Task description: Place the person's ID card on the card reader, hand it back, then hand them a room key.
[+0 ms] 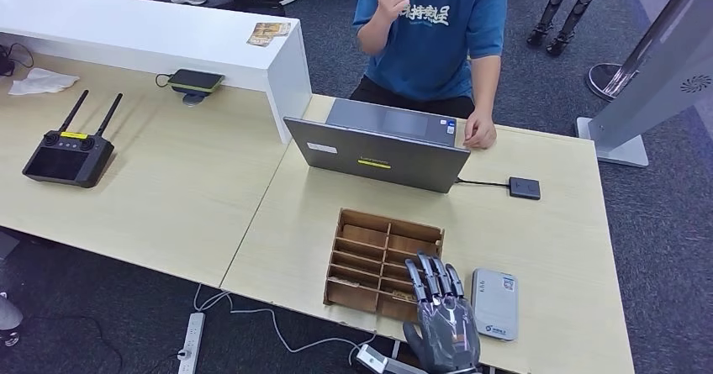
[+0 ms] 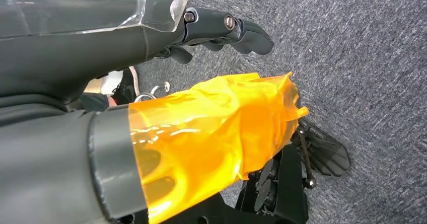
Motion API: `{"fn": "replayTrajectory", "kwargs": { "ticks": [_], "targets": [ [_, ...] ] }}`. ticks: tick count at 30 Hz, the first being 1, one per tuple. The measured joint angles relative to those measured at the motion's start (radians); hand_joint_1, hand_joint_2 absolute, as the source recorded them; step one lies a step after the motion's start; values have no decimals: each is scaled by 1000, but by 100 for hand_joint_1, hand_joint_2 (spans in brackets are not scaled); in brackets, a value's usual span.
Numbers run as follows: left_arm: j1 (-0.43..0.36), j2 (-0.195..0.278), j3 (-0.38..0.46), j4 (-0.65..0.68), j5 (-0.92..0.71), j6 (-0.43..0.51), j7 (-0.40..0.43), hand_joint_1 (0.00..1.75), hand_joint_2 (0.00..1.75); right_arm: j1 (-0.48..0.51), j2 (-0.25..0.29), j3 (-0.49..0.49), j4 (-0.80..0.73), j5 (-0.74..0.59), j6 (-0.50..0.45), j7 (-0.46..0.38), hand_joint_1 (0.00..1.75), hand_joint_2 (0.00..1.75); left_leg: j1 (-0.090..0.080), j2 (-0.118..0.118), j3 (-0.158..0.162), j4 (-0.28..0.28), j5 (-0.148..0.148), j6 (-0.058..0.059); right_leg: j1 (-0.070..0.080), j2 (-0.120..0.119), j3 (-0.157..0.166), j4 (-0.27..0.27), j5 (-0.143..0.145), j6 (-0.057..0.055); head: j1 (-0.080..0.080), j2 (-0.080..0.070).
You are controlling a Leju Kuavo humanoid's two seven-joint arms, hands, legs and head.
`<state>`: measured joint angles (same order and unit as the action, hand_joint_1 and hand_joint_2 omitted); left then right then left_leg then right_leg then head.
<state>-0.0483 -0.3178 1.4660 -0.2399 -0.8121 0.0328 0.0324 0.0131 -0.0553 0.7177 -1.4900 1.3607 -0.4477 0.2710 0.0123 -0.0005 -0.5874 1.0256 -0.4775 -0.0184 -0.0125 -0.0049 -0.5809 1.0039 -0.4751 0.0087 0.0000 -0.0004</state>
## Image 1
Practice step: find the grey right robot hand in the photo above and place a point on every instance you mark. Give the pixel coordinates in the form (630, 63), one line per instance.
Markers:
(445, 327)

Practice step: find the person's left hand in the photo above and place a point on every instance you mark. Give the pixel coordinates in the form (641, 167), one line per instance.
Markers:
(480, 132)

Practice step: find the person's right forearm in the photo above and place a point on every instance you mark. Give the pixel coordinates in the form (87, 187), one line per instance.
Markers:
(376, 34)

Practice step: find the person's left forearm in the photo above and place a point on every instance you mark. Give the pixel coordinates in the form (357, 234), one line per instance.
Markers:
(483, 84)

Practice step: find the patterned room key card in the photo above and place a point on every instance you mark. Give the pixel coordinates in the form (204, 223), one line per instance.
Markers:
(402, 296)

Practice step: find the white card reader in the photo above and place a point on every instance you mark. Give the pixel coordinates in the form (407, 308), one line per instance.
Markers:
(496, 304)

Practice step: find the wooden card organizer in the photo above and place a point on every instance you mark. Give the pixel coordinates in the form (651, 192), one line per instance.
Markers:
(353, 299)

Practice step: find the grey laptop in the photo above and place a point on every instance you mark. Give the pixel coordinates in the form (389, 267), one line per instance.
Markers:
(379, 162)

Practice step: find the chrome stanchion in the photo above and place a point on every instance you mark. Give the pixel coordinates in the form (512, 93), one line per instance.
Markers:
(601, 81)

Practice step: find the humanoid robot with black legs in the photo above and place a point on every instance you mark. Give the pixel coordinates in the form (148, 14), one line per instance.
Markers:
(556, 4)

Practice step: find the grey kiosk stand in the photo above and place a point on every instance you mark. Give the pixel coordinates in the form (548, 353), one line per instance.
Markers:
(657, 71)

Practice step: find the black green phone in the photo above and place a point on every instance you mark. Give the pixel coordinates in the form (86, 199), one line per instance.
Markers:
(195, 80)

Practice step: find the round grey phone stand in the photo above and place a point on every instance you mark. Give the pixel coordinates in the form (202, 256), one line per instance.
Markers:
(194, 100)

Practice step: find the white power strip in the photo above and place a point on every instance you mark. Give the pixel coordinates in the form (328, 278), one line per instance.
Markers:
(192, 338)

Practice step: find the white counter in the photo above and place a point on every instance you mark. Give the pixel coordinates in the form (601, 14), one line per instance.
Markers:
(139, 32)

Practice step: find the white tissue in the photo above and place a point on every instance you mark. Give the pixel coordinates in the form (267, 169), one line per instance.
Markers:
(42, 82)

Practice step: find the black remote controller with antennas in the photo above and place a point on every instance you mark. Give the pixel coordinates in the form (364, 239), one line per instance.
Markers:
(67, 162)

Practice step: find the grey caster foot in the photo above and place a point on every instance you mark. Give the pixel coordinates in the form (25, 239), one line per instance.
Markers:
(8, 316)

